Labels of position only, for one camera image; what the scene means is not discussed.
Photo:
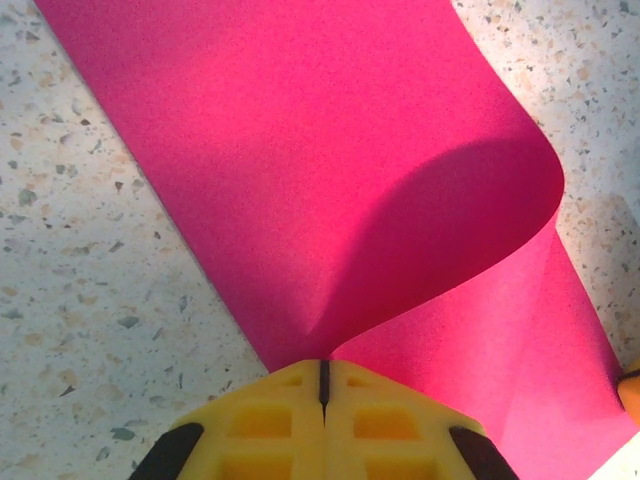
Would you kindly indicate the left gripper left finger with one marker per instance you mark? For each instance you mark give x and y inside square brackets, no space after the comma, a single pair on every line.
[260,425]

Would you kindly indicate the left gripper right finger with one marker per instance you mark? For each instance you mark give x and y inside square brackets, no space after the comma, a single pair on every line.
[390,430]

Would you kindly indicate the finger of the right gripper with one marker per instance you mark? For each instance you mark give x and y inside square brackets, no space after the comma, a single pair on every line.
[632,390]

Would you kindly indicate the pink paper sheet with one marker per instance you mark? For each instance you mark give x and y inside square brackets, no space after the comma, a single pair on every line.
[300,150]

